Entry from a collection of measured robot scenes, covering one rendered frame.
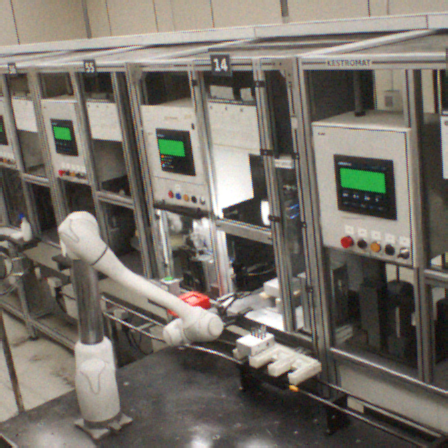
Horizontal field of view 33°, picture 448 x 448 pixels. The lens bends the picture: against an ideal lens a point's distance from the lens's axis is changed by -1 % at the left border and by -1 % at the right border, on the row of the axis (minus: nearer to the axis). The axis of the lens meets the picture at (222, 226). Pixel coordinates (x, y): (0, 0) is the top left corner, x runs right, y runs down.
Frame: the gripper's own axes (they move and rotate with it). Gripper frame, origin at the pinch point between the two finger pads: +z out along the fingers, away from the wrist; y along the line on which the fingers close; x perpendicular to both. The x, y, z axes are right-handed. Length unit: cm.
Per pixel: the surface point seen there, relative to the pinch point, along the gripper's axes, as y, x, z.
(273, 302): -7.9, 3.9, 18.6
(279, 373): -14.8, -36.2, -15.6
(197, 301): -4.1, 27.1, -6.4
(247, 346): -8.1, -19.2, -16.5
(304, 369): -12.2, -45.1, -10.5
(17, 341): -101, 277, -8
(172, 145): 66, 38, 0
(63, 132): 65, 143, -1
